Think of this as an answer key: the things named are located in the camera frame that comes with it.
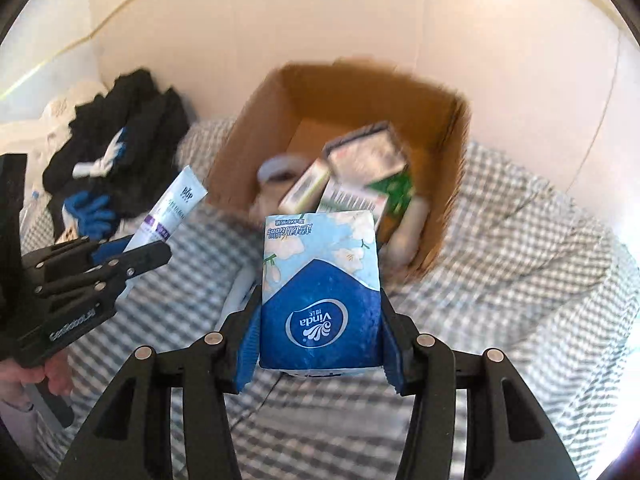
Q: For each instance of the blue tissue pack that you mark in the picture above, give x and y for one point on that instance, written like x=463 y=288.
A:
x=320 y=310

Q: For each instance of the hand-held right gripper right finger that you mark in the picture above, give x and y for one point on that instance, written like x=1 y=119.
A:
x=392 y=355

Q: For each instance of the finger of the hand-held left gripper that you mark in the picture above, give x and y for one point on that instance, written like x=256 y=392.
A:
x=60 y=255
x=145 y=257

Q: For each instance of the brown cardboard box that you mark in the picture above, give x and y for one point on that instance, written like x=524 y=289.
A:
x=340 y=95

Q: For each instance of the white round bottle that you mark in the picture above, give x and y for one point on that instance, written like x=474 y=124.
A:
x=280 y=167

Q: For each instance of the grey checked blanket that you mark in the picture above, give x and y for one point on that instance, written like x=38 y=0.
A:
x=500 y=260

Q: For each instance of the white ornate headboard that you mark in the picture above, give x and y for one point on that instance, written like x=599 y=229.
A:
x=65 y=105

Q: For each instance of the person's left hand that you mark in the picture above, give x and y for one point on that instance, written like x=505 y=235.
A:
x=60 y=375

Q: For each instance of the white medicine packet dark edge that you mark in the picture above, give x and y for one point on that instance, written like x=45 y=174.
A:
x=365 y=157

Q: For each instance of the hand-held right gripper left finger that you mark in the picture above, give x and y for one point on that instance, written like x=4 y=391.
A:
x=247 y=360

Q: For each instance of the black printed clothing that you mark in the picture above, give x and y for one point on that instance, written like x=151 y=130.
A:
x=140 y=120

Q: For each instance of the green and white medicine box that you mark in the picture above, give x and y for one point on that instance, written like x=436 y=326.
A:
x=385 y=195

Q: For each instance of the white and purple tube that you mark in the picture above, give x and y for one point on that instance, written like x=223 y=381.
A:
x=170 y=205

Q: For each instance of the pink and white medicine box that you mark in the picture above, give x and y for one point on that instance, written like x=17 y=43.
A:
x=305 y=187

